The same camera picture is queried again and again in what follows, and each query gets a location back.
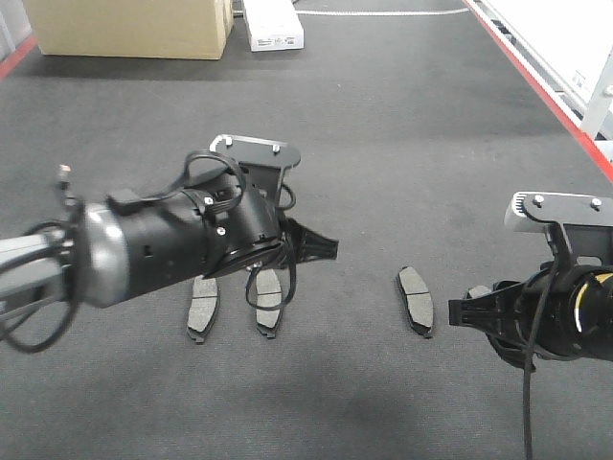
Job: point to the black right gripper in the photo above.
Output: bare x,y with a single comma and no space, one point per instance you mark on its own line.
571,319

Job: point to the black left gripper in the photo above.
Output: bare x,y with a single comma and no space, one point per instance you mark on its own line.
244,228

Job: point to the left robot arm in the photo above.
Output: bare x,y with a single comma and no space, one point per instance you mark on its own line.
102,254

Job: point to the white long box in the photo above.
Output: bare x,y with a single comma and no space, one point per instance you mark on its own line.
272,25

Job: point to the cardboard box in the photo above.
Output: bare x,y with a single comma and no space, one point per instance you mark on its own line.
130,29

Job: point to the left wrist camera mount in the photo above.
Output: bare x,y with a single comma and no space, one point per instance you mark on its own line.
264,163

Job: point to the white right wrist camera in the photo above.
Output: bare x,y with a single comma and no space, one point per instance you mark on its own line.
577,225

